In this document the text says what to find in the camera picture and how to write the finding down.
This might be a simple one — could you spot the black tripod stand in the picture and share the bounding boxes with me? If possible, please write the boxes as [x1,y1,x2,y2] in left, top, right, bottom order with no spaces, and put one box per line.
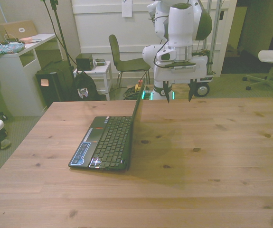
[40,0,78,101]

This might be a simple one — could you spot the cardboard box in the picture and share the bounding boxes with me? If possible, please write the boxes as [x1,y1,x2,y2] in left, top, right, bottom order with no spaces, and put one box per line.
[0,20,38,42]

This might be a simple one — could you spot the white paper sheet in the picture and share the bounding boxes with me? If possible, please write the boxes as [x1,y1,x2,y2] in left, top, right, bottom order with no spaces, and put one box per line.
[122,0,133,18]

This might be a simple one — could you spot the black computer tower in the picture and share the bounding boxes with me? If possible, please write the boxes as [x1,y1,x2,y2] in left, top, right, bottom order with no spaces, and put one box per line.
[35,67,64,108]

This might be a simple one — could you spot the coiled floor cables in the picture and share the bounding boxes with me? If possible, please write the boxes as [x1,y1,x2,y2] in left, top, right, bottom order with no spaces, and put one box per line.
[122,79,144,101]

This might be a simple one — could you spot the black backpack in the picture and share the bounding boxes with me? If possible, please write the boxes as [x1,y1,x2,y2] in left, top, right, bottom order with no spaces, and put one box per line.
[72,70,99,102]

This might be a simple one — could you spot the small white side table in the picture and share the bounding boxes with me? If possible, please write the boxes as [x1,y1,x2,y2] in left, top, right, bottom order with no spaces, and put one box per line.
[73,61,113,101]

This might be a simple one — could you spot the metal pole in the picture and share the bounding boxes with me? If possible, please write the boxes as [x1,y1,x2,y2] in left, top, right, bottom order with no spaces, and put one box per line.
[207,0,223,73]

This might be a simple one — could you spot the black box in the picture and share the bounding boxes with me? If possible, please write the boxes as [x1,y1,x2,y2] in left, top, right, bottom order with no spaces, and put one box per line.
[75,53,94,71]

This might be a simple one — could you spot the white swivel chair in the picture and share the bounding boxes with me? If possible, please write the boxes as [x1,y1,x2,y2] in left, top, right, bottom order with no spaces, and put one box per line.
[242,30,273,97]

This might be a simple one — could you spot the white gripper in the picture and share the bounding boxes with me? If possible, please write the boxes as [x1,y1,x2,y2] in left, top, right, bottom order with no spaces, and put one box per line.
[153,55,209,104]

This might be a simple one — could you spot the white desk shelf unit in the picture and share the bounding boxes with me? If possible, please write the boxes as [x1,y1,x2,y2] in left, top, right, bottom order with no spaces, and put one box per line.
[0,33,64,117]

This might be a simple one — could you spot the black open laptop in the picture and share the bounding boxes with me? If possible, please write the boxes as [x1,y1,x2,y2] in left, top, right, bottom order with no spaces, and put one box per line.
[67,77,147,171]

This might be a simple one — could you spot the dark plywood chair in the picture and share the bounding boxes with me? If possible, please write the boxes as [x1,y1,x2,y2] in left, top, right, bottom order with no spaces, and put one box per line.
[108,34,151,87]

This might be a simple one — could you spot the small grey device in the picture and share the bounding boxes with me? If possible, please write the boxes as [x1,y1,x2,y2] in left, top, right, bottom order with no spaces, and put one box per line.
[93,58,107,67]

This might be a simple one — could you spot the patterned teal fabric pouch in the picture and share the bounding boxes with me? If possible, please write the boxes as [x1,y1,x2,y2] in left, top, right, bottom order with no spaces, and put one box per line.
[0,41,26,57]

